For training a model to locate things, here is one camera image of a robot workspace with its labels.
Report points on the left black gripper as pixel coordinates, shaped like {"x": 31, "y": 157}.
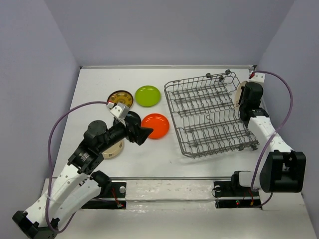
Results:
{"x": 140, "y": 135}

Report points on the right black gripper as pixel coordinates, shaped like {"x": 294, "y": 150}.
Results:
{"x": 242, "y": 88}

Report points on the brown yellow patterned plate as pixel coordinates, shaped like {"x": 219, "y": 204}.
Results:
{"x": 121, "y": 96}

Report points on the cream plate with black blot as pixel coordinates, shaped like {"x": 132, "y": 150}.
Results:
{"x": 238, "y": 94}

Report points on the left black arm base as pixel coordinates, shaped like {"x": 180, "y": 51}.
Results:
{"x": 113, "y": 199}

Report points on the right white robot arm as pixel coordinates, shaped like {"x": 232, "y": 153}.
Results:
{"x": 279, "y": 168}

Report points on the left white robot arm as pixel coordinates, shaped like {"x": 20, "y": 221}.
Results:
{"x": 78, "y": 182}

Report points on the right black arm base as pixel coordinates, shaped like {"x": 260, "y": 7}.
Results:
{"x": 230, "y": 195}

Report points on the orange plate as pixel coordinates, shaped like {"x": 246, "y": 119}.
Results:
{"x": 159, "y": 123}

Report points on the lime green plate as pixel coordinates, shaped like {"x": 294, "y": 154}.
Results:
{"x": 147, "y": 96}

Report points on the cream plate with floral marks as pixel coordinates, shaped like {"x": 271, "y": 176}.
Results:
{"x": 114, "y": 150}

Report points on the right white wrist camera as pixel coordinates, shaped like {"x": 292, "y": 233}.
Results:
{"x": 257, "y": 77}

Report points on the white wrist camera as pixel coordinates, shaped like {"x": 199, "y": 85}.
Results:
{"x": 257, "y": 77}
{"x": 118, "y": 110}

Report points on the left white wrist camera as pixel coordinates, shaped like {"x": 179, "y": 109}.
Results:
{"x": 118, "y": 110}

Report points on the grey wire dish rack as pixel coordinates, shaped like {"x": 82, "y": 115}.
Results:
{"x": 204, "y": 116}

